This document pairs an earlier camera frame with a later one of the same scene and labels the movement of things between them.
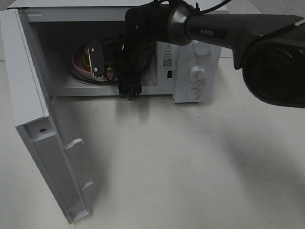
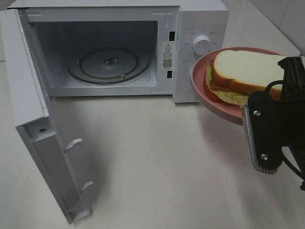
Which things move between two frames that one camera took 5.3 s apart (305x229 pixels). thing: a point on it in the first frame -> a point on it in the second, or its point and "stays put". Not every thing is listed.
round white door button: x=193 y=93 stays put
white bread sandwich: x=85 y=61 -> x=232 y=76
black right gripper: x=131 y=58 -> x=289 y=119
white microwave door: x=35 y=117 stays put
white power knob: x=200 y=48 stays put
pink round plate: x=79 y=65 -> x=232 y=113
